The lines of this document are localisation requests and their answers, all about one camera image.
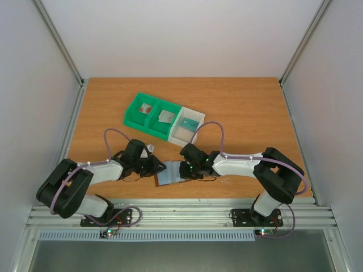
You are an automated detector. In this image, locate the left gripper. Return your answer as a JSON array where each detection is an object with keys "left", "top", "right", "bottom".
[{"left": 133, "top": 155, "right": 167, "bottom": 178}]

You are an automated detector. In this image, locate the brown leather card holder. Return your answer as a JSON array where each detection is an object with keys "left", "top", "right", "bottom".
[{"left": 155, "top": 160, "right": 190, "bottom": 187}]

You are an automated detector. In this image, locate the white floral card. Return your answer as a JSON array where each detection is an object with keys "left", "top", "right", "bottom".
[{"left": 158, "top": 110, "right": 174, "bottom": 124}]

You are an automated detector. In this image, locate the teal vip card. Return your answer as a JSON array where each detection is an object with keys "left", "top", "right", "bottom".
[
  {"left": 180, "top": 117, "right": 192, "bottom": 131},
  {"left": 189, "top": 120, "right": 199, "bottom": 132}
]

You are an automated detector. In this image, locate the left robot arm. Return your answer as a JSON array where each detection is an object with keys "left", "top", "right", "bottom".
[{"left": 36, "top": 139, "right": 166, "bottom": 226}]

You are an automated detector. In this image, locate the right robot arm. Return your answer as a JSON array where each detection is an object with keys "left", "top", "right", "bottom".
[{"left": 179, "top": 143, "right": 306, "bottom": 226}]

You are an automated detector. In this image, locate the white vip card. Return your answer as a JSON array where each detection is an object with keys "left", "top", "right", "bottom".
[{"left": 159, "top": 113, "right": 175, "bottom": 124}]

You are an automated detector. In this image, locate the red patterned card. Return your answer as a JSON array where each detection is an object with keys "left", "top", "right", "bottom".
[{"left": 138, "top": 103, "right": 153, "bottom": 115}]

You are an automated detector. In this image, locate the middle green bin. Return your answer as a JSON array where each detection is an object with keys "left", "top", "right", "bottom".
[{"left": 146, "top": 100, "right": 182, "bottom": 141}]

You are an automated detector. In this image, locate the green bin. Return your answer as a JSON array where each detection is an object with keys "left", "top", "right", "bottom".
[
  {"left": 123, "top": 92, "right": 158, "bottom": 131},
  {"left": 146, "top": 100, "right": 182, "bottom": 141}
]

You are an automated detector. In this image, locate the white bin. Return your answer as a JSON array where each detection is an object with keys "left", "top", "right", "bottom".
[{"left": 167, "top": 107, "right": 205, "bottom": 147}]

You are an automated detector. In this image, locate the left green bin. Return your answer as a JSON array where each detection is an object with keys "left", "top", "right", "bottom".
[{"left": 123, "top": 92, "right": 158, "bottom": 131}]

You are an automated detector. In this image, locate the left controller board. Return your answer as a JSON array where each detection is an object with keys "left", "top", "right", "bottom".
[{"left": 99, "top": 229, "right": 118, "bottom": 239}]

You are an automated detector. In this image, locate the controller board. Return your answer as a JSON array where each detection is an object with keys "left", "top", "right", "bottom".
[
  {"left": 255, "top": 228, "right": 276, "bottom": 236},
  {"left": 99, "top": 229, "right": 118, "bottom": 239}
]

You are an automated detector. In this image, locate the right controller board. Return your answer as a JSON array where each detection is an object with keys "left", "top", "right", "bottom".
[{"left": 255, "top": 228, "right": 276, "bottom": 236}]

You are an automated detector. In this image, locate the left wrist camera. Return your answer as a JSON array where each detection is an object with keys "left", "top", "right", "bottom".
[{"left": 140, "top": 144, "right": 154, "bottom": 158}]

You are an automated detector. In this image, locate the aluminium rail frame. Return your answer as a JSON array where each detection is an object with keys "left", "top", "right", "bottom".
[{"left": 26, "top": 197, "right": 337, "bottom": 230}]

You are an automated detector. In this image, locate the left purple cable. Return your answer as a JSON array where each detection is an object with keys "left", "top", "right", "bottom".
[{"left": 50, "top": 129, "right": 144, "bottom": 227}]

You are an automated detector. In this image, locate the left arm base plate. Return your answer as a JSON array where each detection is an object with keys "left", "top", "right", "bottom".
[{"left": 80, "top": 208, "right": 133, "bottom": 227}]

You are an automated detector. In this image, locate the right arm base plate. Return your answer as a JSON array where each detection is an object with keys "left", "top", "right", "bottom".
[{"left": 229, "top": 209, "right": 284, "bottom": 227}]

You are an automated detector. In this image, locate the grey slotted cable duct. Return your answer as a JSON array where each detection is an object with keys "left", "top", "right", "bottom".
[{"left": 38, "top": 229, "right": 255, "bottom": 242}]

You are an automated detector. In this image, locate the left frame post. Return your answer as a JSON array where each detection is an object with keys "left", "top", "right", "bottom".
[{"left": 31, "top": 0, "right": 84, "bottom": 86}]

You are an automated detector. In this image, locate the frame post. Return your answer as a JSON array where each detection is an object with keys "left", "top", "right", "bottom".
[
  {"left": 31, "top": 0, "right": 84, "bottom": 86},
  {"left": 278, "top": 0, "right": 333, "bottom": 88}
]

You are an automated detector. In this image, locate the right frame post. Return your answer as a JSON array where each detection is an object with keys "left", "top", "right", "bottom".
[{"left": 278, "top": 0, "right": 333, "bottom": 88}]

